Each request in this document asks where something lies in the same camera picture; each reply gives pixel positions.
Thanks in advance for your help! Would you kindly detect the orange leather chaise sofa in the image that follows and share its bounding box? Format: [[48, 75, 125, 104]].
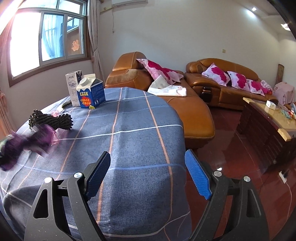
[[105, 52, 216, 149]]

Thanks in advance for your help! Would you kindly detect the blue white juice carton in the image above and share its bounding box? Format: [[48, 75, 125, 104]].
[[76, 74, 106, 109]]

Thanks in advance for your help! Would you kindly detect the white air conditioner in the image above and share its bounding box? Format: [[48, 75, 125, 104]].
[[111, 0, 148, 7]]

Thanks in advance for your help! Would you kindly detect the brown leather long sofa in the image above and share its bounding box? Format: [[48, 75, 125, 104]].
[[185, 58, 278, 110]]

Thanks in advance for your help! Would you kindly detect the black foam net sleeve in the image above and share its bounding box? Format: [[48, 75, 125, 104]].
[[29, 109, 73, 130]]

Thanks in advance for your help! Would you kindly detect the pink covered chair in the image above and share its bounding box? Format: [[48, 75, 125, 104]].
[[273, 82, 295, 105]]

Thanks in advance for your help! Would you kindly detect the pink white cushion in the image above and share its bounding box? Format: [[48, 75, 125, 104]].
[[202, 63, 230, 86], [247, 79, 273, 96], [227, 71, 250, 92]]

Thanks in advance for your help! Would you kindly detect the pink cellophane wrapper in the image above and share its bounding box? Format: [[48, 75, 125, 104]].
[[51, 111, 73, 145]]

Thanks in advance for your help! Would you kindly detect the black yellow snack packet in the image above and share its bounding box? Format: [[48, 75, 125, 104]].
[[61, 100, 72, 108]]

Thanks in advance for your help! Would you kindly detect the pink floral pillow on chaise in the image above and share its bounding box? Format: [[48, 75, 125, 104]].
[[137, 59, 184, 85]]

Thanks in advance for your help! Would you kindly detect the dark wooden coffee table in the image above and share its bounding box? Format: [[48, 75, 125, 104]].
[[237, 97, 295, 173]]

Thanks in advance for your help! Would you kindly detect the window with brown frame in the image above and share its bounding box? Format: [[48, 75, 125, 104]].
[[6, 1, 91, 86]]

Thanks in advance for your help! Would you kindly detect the blue plaid tablecloth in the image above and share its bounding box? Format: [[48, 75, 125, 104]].
[[1, 87, 192, 240]]

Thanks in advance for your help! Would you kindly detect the white folded cloth on sofa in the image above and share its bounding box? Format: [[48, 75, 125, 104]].
[[147, 75, 187, 97]]

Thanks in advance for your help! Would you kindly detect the purple snack wrapper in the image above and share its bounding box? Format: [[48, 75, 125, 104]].
[[1, 125, 55, 171]]

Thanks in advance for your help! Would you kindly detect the tall white milk carton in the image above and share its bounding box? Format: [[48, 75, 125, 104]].
[[65, 70, 82, 107]]

